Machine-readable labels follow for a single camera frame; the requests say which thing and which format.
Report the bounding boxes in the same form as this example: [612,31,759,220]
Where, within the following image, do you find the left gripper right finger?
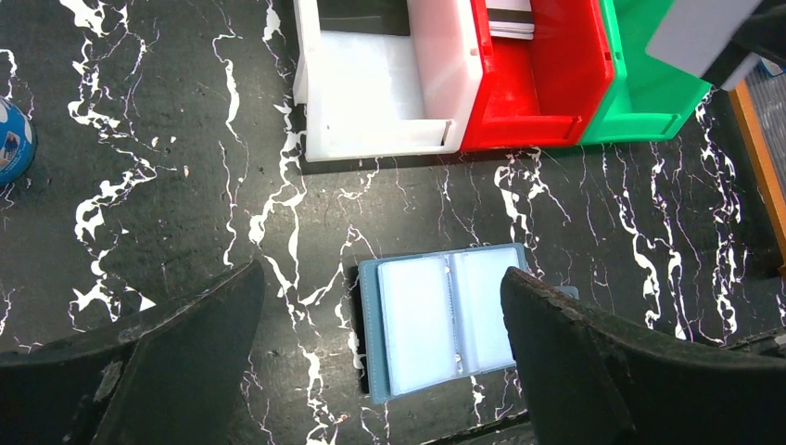
[501,267,785,444]

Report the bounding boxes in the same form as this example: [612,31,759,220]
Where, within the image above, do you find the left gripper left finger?
[1,261,265,444]

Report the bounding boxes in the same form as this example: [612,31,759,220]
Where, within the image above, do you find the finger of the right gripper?
[701,1,785,91]

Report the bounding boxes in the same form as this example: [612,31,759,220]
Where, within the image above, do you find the green plastic bin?
[580,0,712,145]

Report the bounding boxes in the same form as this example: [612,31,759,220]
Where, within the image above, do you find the blue card holder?
[358,242,579,405]

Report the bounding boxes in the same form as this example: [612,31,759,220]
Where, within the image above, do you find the red plastic bin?
[461,0,615,152]

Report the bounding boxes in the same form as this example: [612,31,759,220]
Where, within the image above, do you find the silver VIP card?
[486,0,535,40]

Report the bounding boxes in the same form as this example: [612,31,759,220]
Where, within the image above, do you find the white plastic bin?
[293,1,483,162]

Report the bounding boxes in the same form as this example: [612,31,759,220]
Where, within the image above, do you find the black card in white bin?
[317,0,411,36]

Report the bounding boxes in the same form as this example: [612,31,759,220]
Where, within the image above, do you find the orange wooden shelf rack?
[729,80,785,277]

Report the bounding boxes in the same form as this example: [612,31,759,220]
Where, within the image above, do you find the blue round tape tin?
[0,97,37,185]

